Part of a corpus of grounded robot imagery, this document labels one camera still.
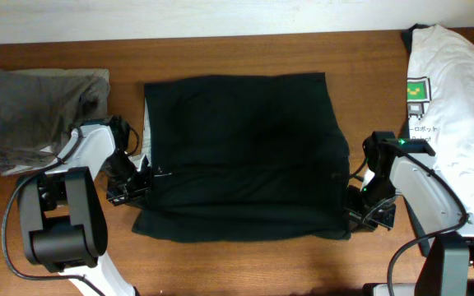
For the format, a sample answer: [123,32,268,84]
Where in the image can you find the black shorts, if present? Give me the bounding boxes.
[132,72,351,243]

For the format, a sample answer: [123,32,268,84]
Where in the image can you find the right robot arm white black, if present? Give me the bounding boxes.
[344,132,474,295]

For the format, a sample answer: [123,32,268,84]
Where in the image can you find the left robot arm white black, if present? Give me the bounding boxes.
[9,116,152,296]

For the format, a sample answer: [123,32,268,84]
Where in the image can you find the grey folded garment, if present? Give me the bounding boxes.
[0,68,110,175]

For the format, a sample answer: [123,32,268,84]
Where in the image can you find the white printed t-shirt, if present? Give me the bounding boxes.
[406,25,474,215]

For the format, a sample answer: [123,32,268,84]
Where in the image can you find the dark garment under t-shirt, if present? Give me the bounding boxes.
[401,23,429,54]

